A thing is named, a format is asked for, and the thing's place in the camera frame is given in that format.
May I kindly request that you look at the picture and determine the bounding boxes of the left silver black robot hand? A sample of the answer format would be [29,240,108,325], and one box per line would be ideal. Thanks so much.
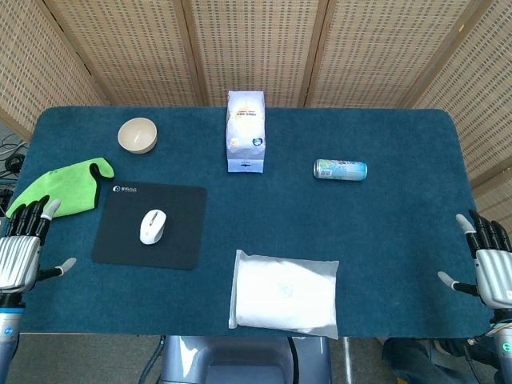
[0,194,78,295]

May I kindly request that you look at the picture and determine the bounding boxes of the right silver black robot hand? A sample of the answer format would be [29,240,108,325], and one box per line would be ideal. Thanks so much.
[437,209,512,311]

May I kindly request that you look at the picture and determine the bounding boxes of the white computer mouse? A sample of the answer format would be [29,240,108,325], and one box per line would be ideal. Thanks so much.
[138,209,167,246]

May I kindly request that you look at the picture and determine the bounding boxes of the black mouse pad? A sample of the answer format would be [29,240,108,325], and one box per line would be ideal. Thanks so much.
[91,182,208,270]

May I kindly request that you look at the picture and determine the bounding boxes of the green cloth with black trim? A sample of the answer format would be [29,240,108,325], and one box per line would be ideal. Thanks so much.
[6,157,116,220]

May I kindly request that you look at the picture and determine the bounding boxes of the person's blue jeans leg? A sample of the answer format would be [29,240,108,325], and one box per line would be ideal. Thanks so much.
[381,338,499,384]

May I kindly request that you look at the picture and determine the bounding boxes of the beige bowl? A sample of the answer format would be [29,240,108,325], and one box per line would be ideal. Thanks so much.
[117,117,158,155]

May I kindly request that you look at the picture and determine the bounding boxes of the teal table mat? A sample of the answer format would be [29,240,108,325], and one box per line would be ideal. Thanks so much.
[0,105,504,339]

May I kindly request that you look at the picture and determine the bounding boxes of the light blue drink can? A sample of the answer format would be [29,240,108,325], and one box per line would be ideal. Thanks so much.
[312,158,369,182]

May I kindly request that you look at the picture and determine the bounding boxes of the white frosted plastic zip bag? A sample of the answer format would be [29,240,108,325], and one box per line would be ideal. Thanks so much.
[228,249,340,340]

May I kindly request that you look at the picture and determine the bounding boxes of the grey-blue robot torso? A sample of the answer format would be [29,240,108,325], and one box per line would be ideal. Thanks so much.
[159,334,333,384]

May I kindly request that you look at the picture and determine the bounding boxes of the pale lavender paper bag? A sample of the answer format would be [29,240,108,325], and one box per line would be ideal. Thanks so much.
[226,90,266,174]

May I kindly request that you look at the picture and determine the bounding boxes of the woven bamboo folding screen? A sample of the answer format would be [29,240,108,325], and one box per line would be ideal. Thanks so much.
[0,0,512,237]

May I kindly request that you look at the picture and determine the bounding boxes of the black floor cables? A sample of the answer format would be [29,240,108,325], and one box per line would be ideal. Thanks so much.
[0,134,28,217]

